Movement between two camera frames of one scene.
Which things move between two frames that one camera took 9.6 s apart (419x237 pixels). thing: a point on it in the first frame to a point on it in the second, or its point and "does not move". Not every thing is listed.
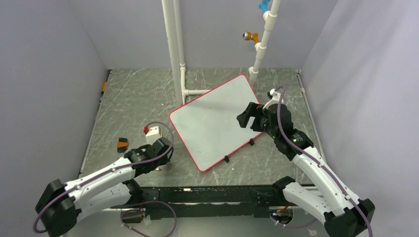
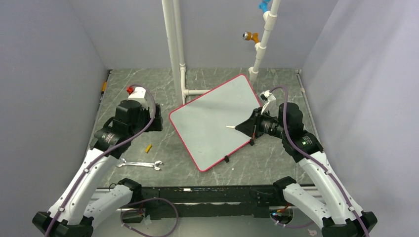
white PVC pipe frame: [172, 10] does not move
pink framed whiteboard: [208, 126] does not move
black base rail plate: [207, 201] does not move
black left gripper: [164, 161] to [156, 126]
